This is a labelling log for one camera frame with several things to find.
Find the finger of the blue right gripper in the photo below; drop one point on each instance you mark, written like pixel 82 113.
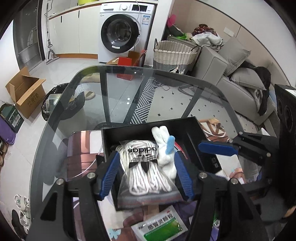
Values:
pixel 217 148

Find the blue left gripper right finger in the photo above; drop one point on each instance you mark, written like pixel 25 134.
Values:
pixel 184 177

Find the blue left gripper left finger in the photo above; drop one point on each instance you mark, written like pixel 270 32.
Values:
pixel 106 173

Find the adidas white socks bag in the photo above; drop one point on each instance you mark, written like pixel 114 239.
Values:
pixel 143 182

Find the green medicine sachet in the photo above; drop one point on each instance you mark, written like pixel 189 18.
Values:
pixel 166 225

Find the red white snack packet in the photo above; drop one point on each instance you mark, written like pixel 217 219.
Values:
pixel 177 148

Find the person's right hand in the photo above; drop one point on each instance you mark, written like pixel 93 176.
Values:
pixel 288 214

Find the black storage box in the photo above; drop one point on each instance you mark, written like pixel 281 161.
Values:
pixel 188 134

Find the anime printed table mat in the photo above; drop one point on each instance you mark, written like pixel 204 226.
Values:
pixel 234 225

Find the black jacket on sofa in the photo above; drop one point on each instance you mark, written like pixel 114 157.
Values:
pixel 260 94

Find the grey lying cushion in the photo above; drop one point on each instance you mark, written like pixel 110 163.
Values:
pixel 247 77

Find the black speaker panel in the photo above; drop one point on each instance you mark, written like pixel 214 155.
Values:
pixel 285 99

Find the beige slipper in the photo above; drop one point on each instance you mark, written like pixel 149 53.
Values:
pixel 89 95

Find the grey sofa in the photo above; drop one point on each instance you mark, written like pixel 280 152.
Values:
pixel 210 67

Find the black trash bag bin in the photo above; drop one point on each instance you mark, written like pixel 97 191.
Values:
pixel 68 109

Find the grey upright cushion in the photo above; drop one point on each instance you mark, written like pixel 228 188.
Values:
pixel 234 53

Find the woven laundry basket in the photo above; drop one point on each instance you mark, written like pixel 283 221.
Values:
pixel 171 54

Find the purple rolled mat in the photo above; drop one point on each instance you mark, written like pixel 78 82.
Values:
pixel 6 132

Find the pile of clothes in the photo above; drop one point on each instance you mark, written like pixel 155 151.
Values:
pixel 204 36

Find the dark green box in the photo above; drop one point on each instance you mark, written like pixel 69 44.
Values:
pixel 11 115

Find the open cardboard box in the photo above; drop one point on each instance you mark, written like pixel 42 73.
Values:
pixel 26 91

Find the white kitchen cabinets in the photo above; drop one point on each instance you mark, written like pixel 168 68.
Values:
pixel 76 32

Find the white washing machine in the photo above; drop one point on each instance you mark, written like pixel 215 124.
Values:
pixel 123 27

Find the yellow green bucket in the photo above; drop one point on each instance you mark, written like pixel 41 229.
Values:
pixel 82 2

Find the mop with metal handle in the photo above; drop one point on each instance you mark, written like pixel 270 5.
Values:
pixel 51 55

